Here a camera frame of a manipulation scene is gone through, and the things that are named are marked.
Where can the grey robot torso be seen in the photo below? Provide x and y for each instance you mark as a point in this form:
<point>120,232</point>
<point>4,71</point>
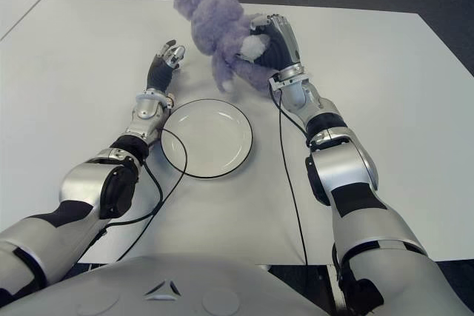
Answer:
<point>222,282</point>

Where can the white plate black rim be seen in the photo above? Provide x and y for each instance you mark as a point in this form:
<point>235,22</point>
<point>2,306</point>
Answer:
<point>211,138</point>

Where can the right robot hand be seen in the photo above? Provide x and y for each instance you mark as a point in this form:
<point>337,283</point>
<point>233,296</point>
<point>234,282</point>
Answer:
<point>283,46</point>

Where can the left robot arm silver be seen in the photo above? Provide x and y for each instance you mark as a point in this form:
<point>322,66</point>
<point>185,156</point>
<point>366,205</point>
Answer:
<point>85,183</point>

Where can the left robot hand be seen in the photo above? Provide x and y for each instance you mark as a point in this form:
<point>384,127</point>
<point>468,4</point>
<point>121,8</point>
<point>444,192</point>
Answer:
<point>157,73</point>

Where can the purple plush bunny doll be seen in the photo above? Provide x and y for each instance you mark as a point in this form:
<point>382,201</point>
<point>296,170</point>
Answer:
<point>218,16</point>

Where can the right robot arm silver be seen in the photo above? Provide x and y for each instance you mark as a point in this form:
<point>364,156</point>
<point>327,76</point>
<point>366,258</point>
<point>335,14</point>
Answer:
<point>340,168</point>

